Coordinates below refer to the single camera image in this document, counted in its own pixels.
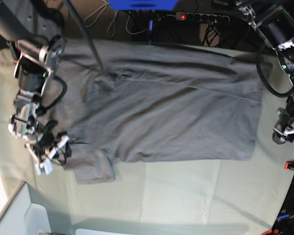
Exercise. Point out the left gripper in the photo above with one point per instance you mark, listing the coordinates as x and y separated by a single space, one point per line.
283 130

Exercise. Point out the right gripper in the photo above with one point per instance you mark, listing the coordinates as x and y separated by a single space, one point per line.
39 140

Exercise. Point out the white bin corner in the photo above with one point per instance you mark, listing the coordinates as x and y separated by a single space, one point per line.
20 216

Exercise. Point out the red clamp bottom right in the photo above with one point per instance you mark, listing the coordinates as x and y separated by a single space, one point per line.
271 232

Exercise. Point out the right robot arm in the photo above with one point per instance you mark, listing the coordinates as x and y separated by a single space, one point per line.
34 35

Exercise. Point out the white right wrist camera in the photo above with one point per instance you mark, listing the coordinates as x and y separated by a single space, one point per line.
44 167

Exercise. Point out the blue box top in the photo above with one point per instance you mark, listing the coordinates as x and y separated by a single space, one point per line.
123 5

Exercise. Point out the grey t-shirt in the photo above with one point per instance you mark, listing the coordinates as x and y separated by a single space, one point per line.
154 104

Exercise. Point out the black power strip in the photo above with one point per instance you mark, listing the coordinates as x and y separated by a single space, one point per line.
202 18

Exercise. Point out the red black clamp left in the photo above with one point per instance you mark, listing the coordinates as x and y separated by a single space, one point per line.
15 52

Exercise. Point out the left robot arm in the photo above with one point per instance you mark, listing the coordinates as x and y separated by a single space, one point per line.
275 26

